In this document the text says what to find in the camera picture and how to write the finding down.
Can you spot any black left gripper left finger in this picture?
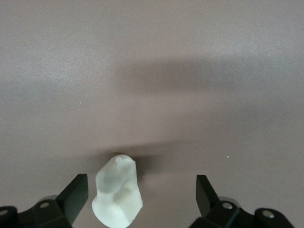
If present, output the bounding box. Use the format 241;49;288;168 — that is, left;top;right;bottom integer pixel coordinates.
0;174;89;228

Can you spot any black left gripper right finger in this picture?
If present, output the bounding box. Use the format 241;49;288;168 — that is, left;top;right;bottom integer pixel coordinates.
190;175;294;228

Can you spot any small white bun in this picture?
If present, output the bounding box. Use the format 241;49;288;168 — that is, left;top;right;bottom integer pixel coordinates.
91;153;144;228

